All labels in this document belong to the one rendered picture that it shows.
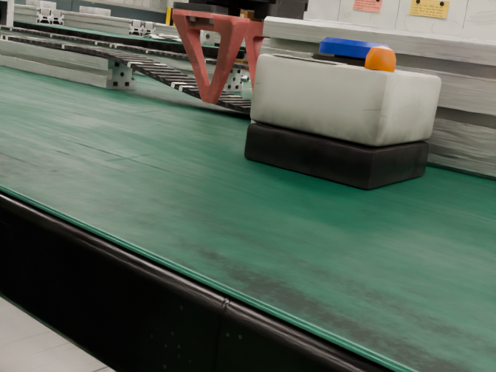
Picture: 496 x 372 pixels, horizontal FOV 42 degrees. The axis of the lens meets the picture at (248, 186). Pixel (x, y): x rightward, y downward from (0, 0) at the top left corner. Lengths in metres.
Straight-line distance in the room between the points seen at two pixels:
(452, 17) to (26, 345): 2.77
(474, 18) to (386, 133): 3.18
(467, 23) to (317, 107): 3.19
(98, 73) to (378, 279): 0.52
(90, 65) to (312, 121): 0.38
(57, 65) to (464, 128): 0.45
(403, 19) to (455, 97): 3.23
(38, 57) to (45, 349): 0.72
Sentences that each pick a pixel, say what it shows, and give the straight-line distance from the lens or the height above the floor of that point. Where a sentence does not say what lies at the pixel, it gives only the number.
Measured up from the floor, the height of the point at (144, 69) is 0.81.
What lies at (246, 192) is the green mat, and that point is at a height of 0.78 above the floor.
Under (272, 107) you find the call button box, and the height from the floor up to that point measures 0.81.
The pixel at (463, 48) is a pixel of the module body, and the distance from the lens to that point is 0.44.
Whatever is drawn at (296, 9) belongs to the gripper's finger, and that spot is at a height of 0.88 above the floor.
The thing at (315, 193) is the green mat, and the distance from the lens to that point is 0.31.
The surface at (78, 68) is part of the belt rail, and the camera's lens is 0.71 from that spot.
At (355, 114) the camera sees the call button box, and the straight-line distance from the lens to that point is 0.33.
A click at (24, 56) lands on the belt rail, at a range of 0.78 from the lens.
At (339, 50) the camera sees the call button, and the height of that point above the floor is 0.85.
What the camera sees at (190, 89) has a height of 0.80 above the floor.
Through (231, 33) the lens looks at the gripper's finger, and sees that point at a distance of 0.52.
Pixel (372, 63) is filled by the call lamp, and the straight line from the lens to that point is 0.33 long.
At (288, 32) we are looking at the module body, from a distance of 0.49.
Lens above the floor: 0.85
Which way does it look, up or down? 13 degrees down
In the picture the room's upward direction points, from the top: 8 degrees clockwise
